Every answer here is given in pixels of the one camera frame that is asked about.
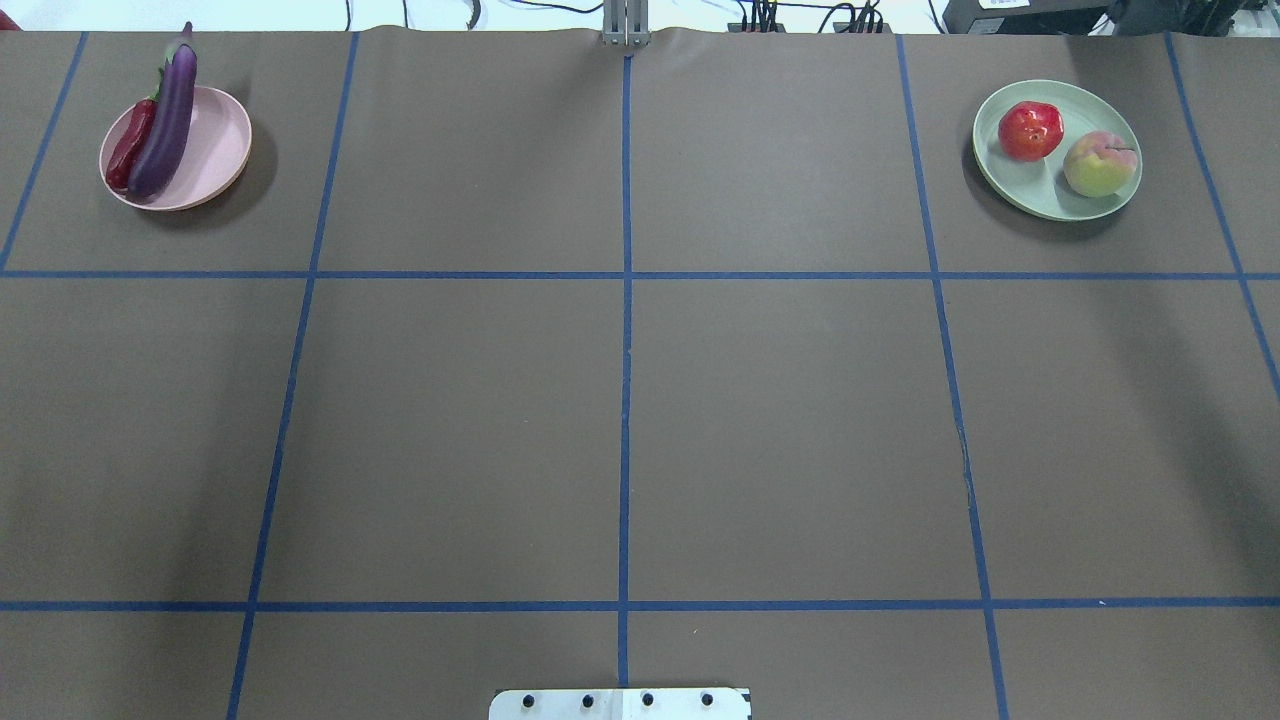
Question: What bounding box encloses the purple eggplant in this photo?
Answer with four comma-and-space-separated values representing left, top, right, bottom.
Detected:
125, 20, 198, 200

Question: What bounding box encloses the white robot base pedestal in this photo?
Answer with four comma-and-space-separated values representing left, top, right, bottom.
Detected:
488, 687, 753, 719

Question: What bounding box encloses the red chili pepper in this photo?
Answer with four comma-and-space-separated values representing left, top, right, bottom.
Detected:
102, 97, 157, 195

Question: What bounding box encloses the pink plate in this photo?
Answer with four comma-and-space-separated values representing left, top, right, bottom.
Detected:
108, 85, 253, 211

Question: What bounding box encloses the aluminium frame post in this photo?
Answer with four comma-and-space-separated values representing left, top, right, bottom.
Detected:
602, 0, 652, 47

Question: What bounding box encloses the light green plate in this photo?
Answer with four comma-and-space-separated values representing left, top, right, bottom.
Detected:
972, 79, 1143, 222

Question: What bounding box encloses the pink green peach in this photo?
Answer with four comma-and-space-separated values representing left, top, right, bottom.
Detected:
1062, 129, 1140, 199

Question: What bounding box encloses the red yellow pomegranate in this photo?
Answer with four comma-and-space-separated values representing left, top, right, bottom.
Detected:
997, 101, 1065, 161

